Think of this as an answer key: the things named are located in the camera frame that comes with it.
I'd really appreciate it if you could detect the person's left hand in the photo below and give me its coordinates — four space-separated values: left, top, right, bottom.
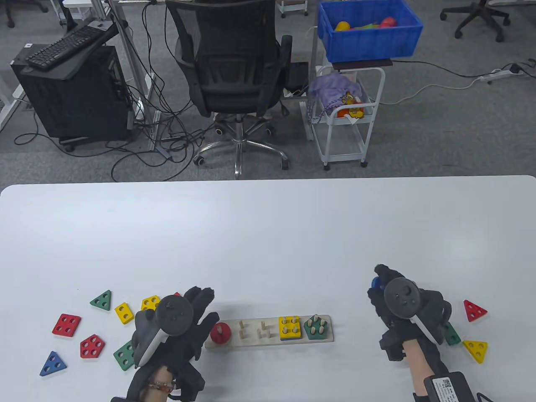
151 286 221 371

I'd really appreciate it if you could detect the person's right hand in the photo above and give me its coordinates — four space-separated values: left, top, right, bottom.
367 263 454 348

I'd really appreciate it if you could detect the red round block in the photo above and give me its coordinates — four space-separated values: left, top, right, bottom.
210 322 232 345

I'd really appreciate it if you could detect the wooden post board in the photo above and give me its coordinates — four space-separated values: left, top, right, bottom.
204 315 335 353

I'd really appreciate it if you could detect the green pentagon block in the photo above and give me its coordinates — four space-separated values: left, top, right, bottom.
304 315 329 340

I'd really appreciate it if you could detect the yellow rectangle block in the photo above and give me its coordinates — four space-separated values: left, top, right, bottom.
114 302 135 325

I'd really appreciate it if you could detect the green rectangle block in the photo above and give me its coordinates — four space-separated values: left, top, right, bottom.
444 322 462 346

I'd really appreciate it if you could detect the yellow square block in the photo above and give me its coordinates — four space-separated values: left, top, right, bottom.
278 316 302 340

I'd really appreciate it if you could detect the green square block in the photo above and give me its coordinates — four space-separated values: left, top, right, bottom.
113 340 137 371

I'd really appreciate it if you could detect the red triangle block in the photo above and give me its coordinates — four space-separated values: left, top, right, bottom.
463 299 488 322

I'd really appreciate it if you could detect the green triangle block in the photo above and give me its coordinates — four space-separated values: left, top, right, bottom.
90 289 112 311

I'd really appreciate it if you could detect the yellow triangle block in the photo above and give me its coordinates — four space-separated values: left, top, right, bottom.
462 340 489 364

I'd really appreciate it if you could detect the red pentagon block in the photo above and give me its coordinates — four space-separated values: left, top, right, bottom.
80 334 106 359

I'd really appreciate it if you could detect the red square block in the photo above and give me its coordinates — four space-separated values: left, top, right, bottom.
52 313 82 338

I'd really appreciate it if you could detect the blue triangle block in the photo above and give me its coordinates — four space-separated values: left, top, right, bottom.
39 350 67 377

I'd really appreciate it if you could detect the person's left forearm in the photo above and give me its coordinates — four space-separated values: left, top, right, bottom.
147 366 176 402

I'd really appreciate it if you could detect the person's right forearm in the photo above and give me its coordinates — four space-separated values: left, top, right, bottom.
402 339 448 396

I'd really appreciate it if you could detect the black tracking controller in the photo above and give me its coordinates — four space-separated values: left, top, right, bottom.
133 295 194 370
384 278 445 346

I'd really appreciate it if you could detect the black labelled box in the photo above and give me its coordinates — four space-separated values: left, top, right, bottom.
412 372 478 402

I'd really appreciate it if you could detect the white utility cart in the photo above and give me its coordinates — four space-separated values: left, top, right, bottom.
311 65 386 171

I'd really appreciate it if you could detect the orange plush toy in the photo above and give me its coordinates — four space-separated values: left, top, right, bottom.
337 93 366 121

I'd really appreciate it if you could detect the purple cloth bag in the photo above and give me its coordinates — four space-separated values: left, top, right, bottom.
307 72 362 124

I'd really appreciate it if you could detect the black computer tower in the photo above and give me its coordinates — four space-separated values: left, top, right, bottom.
10 44 135 152

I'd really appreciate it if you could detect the black mesh office chair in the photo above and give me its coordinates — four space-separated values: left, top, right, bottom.
165 0 294 180

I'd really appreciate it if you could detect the black bag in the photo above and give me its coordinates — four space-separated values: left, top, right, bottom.
284 62 311 96

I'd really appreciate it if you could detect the brown board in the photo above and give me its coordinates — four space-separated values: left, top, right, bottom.
332 59 394 70

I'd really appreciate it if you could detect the white power strip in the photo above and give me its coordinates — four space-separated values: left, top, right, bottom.
479 68 525 83

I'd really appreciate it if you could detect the blue plastic crate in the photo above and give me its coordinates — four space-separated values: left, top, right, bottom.
317 0 424 63

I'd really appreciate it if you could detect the white desk foot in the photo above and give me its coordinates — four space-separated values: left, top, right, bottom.
0 82 26 131

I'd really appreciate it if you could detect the black keyboard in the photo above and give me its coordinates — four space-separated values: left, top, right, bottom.
26 25 108 70

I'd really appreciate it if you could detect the small white cart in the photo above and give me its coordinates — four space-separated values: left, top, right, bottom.
277 0 309 18

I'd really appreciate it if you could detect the black chair base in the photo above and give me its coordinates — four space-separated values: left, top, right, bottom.
0 0 49 28
440 0 511 43

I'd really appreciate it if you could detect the tangle of black cables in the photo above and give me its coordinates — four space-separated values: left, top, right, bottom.
14 0 218 181

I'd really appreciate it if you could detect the white floor cable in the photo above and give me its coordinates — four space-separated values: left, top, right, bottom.
382 75 486 105

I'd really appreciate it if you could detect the black floor cable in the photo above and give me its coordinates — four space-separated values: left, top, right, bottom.
392 60 536 80

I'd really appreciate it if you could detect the white desk frame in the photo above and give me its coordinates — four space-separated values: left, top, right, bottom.
90 0 162 152

